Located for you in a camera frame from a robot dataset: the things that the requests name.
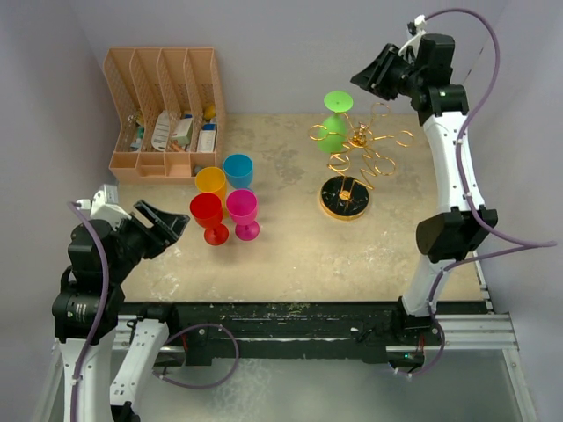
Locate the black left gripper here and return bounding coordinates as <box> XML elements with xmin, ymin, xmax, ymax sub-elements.
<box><xmin>106</xmin><ymin>198</ymin><xmax>189</xmax><ymax>280</ymax></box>

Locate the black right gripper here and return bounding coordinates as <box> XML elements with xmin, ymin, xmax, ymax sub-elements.
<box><xmin>352</xmin><ymin>43</ymin><xmax>425</xmax><ymax>101</ymax></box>

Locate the red wine glass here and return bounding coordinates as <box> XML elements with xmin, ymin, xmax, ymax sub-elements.
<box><xmin>189</xmin><ymin>193</ymin><xmax>230</xmax><ymax>246</ymax></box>

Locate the yellow wine glass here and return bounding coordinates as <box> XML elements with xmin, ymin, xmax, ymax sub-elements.
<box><xmin>195</xmin><ymin>166</ymin><xmax>228</xmax><ymax>215</ymax></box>

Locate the green wine glass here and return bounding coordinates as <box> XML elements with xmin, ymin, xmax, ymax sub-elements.
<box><xmin>318</xmin><ymin>91</ymin><xmax>354</xmax><ymax>154</ymax></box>

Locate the pink wine glass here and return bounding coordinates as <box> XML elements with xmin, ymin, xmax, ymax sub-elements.
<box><xmin>226</xmin><ymin>189</ymin><xmax>260</xmax><ymax>241</ymax></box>

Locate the blue wine glass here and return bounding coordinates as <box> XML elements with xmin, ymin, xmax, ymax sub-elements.
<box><xmin>223</xmin><ymin>154</ymin><xmax>253</xmax><ymax>189</ymax></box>

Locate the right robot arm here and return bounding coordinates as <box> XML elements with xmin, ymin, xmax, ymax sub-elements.
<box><xmin>350</xmin><ymin>33</ymin><xmax>498</xmax><ymax>344</ymax></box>

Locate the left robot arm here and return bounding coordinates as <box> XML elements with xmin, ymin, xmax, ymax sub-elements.
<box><xmin>52</xmin><ymin>197</ymin><xmax>190</xmax><ymax>421</ymax></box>

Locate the white medicine box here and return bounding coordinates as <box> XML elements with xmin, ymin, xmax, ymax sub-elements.
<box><xmin>171</xmin><ymin>117</ymin><xmax>193</xmax><ymax>147</ymax></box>

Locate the white blister pack box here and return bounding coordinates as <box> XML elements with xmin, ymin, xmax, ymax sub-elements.
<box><xmin>196</xmin><ymin>123</ymin><xmax>217</xmax><ymax>153</ymax></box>

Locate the yellow small object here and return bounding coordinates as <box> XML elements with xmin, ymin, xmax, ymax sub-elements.
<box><xmin>203</xmin><ymin>104</ymin><xmax>216</xmax><ymax>120</ymax></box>

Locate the peach desk organizer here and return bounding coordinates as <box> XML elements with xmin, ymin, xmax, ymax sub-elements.
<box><xmin>103</xmin><ymin>47</ymin><xmax>227</xmax><ymax>185</ymax></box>

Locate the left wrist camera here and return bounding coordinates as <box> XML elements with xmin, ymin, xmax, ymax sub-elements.
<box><xmin>77</xmin><ymin>184</ymin><xmax>132</xmax><ymax>229</ymax></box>

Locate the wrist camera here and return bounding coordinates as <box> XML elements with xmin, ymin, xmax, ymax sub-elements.
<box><xmin>77</xmin><ymin>184</ymin><xmax>132</xmax><ymax>229</ymax></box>
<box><xmin>398</xmin><ymin>14</ymin><xmax>427</xmax><ymax>60</ymax></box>

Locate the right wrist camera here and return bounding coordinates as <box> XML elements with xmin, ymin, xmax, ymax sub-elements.
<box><xmin>398</xmin><ymin>14</ymin><xmax>427</xmax><ymax>60</ymax></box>

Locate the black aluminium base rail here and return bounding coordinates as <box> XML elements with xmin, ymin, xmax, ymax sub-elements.
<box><xmin>52</xmin><ymin>300</ymin><xmax>520</xmax><ymax>366</ymax></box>

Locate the gold wire glass rack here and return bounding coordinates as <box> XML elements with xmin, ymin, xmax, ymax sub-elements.
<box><xmin>307</xmin><ymin>103</ymin><xmax>415</xmax><ymax>221</ymax></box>

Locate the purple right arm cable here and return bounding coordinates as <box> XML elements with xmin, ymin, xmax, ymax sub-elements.
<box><xmin>414</xmin><ymin>7</ymin><xmax>559</xmax><ymax>379</ymax></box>

